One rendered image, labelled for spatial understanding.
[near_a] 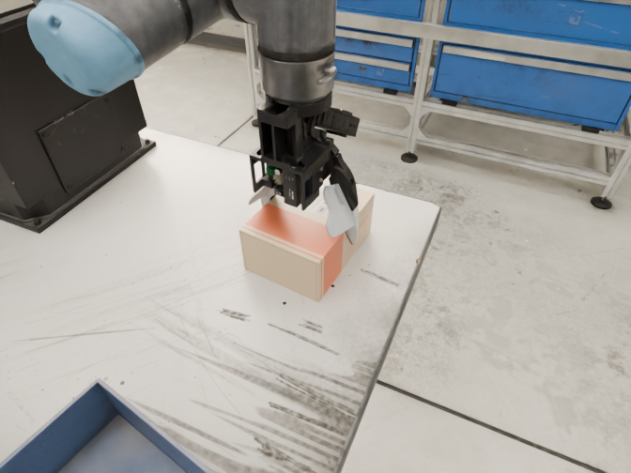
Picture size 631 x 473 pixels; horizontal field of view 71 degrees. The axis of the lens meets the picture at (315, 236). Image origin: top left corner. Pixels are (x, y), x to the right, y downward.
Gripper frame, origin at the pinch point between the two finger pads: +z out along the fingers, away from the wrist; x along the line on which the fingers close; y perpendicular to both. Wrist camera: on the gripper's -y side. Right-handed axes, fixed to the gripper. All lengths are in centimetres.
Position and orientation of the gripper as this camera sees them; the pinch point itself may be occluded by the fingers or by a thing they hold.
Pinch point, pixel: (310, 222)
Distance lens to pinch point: 61.1
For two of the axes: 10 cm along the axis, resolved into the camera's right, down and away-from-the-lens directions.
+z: 0.0, 7.4, 6.8
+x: 8.6, 3.4, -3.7
